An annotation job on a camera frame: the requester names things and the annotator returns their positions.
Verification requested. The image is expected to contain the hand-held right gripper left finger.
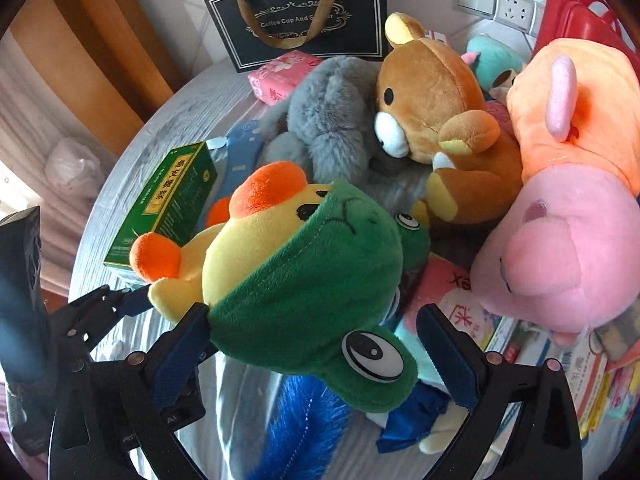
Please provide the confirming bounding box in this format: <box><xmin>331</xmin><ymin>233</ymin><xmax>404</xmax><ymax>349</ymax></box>
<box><xmin>49</xmin><ymin>302</ymin><xmax>218</xmax><ymax>480</ymax></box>

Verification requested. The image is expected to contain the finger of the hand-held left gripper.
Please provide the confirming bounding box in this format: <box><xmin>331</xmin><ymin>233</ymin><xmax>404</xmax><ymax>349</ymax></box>
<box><xmin>50</xmin><ymin>284</ymin><xmax>153</xmax><ymax>361</ymax></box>

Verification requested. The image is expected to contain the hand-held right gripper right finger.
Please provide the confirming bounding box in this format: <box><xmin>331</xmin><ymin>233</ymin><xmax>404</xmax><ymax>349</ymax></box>
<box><xmin>416</xmin><ymin>304</ymin><xmax>585</xmax><ymax>480</ymax></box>

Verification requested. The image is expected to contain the yellow duck plush frog hood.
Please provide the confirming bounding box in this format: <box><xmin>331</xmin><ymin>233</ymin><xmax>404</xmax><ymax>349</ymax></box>
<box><xmin>129</xmin><ymin>161</ymin><xmax>432</xmax><ymax>413</ymax></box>

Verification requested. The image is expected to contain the pink pig plush orange dress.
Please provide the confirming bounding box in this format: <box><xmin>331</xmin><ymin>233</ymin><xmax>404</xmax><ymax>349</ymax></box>
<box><xmin>470</xmin><ymin>37</ymin><xmax>640</xmax><ymax>346</ymax></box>

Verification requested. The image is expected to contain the pink tissue pack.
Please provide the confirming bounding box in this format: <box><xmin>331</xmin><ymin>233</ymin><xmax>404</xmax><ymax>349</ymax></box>
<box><xmin>247</xmin><ymin>51</ymin><xmax>326</xmax><ymax>107</ymax></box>
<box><xmin>400</xmin><ymin>255</ymin><xmax>506</xmax><ymax>341</ymax></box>

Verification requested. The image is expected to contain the small doll in blue clothes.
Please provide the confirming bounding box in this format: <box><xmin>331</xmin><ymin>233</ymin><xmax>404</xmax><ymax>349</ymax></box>
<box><xmin>375</xmin><ymin>382</ymin><xmax>476</xmax><ymax>456</ymax></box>

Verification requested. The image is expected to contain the green medicine box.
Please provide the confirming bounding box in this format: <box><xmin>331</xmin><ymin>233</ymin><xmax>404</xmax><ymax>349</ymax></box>
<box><xmin>103</xmin><ymin>141</ymin><xmax>218</xmax><ymax>273</ymax></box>

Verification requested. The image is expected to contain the white red toothpaste box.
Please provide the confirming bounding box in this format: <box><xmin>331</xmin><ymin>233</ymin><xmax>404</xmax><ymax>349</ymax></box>
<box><xmin>480</xmin><ymin>310</ymin><xmax>616</xmax><ymax>441</ymax></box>

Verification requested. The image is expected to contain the blue fluffy duster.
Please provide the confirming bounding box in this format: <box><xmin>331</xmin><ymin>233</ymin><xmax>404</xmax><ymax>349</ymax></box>
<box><xmin>248</xmin><ymin>375</ymin><xmax>351</xmax><ymax>480</ymax></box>

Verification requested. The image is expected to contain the white plastic bag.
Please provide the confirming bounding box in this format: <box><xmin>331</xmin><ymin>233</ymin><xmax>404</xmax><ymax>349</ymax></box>
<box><xmin>45</xmin><ymin>137</ymin><xmax>106</xmax><ymax>201</ymax></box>

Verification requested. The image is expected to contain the pale pink curtain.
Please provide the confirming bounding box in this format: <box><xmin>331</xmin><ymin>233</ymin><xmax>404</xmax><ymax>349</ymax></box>
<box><xmin>0</xmin><ymin>30</ymin><xmax>131</xmax><ymax>271</ymax></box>

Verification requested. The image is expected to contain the grey plush toy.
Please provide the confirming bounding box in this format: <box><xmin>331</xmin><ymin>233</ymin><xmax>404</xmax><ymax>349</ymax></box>
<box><xmin>255</xmin><ymin>56</ymin><xmax>401</xmax><ymax>196</ymax></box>

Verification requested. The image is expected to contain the brown bear plush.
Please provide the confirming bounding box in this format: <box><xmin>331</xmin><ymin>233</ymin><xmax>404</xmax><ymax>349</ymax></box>
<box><xmin>374</xmin><ymin>12</ymin><xmax>523</xmax><ymax>226</ymax></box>

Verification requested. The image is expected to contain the teal plush toy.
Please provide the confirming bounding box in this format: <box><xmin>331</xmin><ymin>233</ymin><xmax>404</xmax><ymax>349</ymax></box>
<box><xmin>462</xmin><ymin>34</ymin><xmax>526</xmax><ymax>101</ymax></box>

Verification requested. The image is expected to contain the black gift bag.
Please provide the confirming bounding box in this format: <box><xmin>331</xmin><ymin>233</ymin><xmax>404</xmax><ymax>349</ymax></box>
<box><xmin>202</xmin><ymin>0</ymin><xmax>388</xmax><ymax>73</ymax></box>

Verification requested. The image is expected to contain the red toy suitcase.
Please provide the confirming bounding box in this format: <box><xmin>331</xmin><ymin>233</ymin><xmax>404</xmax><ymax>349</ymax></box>
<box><xmin>530</xmin><ymin>0</ymin><xmax>640</xmax><ymax>81</ymax></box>

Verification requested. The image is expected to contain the wooden wall pillar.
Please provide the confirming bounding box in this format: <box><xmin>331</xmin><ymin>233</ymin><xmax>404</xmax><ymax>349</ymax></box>
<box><xmin>10</xmin><ymin>0</ymin><xmax>183</xmax><ymax>143</ymax></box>

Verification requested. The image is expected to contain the white wall socket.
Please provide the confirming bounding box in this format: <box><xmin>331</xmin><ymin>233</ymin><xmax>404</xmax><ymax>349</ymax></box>
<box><xmin>492</xmin><ymin>0</ymin><xmax>538</xmax><ymax>31</ymax></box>

